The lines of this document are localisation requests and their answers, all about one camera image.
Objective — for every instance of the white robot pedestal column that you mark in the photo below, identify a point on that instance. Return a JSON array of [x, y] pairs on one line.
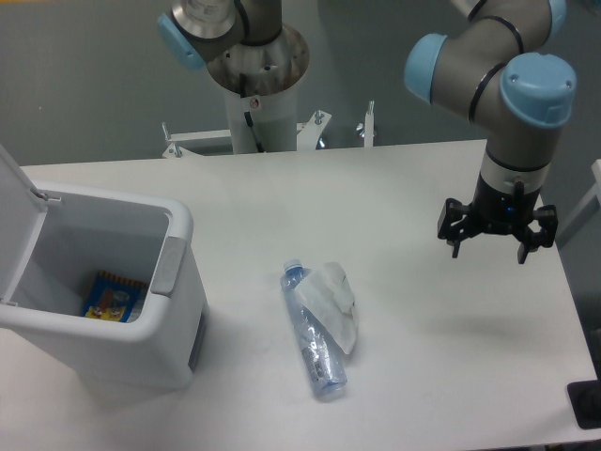
[[260, 87]]

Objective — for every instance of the colourful snack packet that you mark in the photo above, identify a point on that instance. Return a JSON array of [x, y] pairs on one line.
[[114, 298]]

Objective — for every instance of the clear plastic water bottle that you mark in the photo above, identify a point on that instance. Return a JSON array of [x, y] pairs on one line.
[[322, 359]]

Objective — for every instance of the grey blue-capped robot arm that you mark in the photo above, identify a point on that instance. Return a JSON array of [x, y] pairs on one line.
[[492, 74]]

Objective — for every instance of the white clamp post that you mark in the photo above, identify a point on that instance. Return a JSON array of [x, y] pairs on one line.
[[366, 130]]

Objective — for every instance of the white metal base bracket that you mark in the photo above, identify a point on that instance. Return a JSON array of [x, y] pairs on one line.
[[308, 137]]

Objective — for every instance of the black device at table edge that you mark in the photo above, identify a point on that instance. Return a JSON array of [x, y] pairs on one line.
[[585, 400]]

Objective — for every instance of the white frame leg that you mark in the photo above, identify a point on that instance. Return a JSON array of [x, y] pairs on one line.
[[583, 211]]

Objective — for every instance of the white push-lid trash can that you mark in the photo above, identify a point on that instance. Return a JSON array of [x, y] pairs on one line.
[[54, 240]]

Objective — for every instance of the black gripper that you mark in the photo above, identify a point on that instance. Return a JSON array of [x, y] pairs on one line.
[[499, 213]]

